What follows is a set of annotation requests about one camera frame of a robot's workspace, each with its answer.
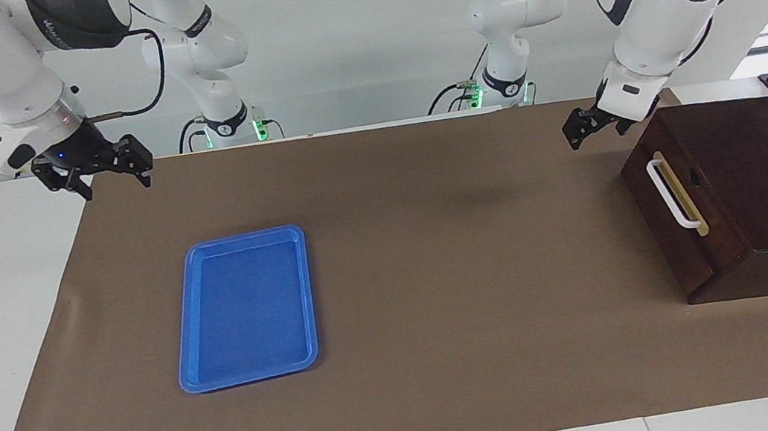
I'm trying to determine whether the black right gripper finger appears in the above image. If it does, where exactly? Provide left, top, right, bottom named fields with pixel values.
left=109, top=131, right=158, bottom=193
left=50, top=165, right=95, bottom=207

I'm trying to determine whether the wooden drawer with white handle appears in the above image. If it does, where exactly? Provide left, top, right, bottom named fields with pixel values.
left=615, top=119, right=761, bottom=309

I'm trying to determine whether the blue plastic tray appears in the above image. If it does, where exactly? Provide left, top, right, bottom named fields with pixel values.
left=159, top=223, right=325, bottom=398

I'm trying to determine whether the brown table mat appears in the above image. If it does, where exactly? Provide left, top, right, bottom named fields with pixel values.
left=0, top=69, right=768, bottom=431

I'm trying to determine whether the black right arm base cable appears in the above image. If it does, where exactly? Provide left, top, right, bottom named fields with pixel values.
left=173, top=103, right=286, bottom=156

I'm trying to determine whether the black arm base cable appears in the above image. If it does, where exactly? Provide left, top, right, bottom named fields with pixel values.
left=173, top=103, right=286, bottom=156
left=418, top=45, right=499, bottom=118

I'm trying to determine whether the black left arm base cable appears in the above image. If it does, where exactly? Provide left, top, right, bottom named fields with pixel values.
left=418, top=45, right=499, bottom=118

